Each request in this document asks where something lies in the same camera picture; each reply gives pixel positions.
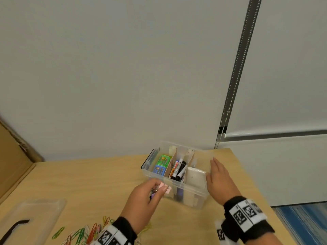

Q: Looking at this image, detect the person's left hand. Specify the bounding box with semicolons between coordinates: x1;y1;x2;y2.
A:
119;178;170;234

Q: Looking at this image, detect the person's right hand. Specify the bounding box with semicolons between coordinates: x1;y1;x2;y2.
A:
205;157;243;206

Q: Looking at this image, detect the clear plastic storage box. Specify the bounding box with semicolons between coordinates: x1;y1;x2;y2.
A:
140;141;216;210

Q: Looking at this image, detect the large black marker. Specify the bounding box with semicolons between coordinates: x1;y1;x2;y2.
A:
176;161;189;182

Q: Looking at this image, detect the green pencil sharpener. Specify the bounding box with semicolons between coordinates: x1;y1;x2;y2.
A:
156;154;172;167

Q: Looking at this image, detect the pile of colourful paper clips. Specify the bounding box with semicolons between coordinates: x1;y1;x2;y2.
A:
51;215;153;245

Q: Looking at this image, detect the person's right forearm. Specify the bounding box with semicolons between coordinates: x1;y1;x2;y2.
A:
245;231;284;245

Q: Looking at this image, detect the black right wristband with tags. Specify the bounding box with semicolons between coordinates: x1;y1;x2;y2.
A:
220;196;276;245

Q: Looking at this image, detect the wooden table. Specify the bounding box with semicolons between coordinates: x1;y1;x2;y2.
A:
0;148;297;245

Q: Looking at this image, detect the brown cardboard panel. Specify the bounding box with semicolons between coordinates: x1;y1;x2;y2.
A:
0;116;44;202

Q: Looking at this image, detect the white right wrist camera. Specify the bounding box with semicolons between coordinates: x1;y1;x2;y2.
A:
214;218;232;245

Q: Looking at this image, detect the grey horizontal wall rail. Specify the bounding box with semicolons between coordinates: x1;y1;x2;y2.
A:
223;129;327;140

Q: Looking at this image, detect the clear lid with black handle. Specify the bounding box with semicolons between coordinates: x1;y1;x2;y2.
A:
0;198;67;245

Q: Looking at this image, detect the black perforated wall strip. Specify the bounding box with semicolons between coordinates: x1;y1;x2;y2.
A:
213;0;264;150

